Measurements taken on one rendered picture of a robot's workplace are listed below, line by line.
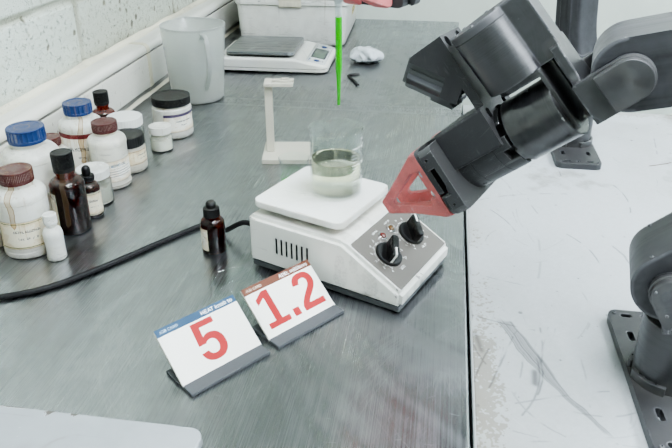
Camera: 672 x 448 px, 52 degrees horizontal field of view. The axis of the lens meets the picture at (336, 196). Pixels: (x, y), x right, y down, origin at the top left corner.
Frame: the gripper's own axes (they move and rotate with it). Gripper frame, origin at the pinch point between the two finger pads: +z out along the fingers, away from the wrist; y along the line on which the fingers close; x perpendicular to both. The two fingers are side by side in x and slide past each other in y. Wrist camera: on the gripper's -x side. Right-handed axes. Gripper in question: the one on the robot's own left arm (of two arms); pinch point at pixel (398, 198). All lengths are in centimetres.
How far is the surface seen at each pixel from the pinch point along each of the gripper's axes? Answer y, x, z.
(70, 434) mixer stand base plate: 30.8, 0.3, 19.0
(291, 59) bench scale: -71, -31, 54
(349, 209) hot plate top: -3.3, -1.2, 8.7
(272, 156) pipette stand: -26.9, -12.9, 35.1
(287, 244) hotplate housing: 0.8, -1.7, 15.7
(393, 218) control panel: -8.5, 2.7, 8.1
